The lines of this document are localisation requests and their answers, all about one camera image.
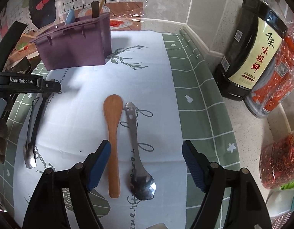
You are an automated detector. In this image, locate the black handled steel spoon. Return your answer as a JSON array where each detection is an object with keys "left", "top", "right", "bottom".
[{"left": 26, "top": 92, "right": 51, "bottom": 159}]

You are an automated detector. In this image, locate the wooden spoon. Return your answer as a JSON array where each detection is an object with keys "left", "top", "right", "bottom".
[{"left": 103, "top": 94, "right": 123, "bottom": 198}]

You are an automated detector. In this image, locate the chili jar yellow lid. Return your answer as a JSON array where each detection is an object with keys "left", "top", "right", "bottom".
[{"left": 259, "top": 132, "right": 294, "bottom": 189}]

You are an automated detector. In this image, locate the red chili bottle orange cap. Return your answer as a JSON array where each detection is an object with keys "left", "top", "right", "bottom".
[{"left": 244, "top": 20, "right": 294, "bottom": 118}]

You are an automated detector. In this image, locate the dark soy sauce bottle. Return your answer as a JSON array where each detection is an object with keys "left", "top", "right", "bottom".
[{"left": 214, "top": 0, "right": 287, "bottom": 101}]

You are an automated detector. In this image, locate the purple plastic utensil bin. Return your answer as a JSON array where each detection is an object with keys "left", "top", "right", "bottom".
[{"left": 31, "top": 12, "right": 112, "bottom": 70}]

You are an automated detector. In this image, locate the green white table mat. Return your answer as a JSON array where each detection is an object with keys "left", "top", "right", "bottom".
[{"left": 0, "top": 31, "right": 240, "bottom": 228}]

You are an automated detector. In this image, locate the cartoon couple wall sticker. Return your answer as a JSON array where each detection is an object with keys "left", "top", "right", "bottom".
[{"left": 0, "top": 0, "right": 148, "bottom": 60}]

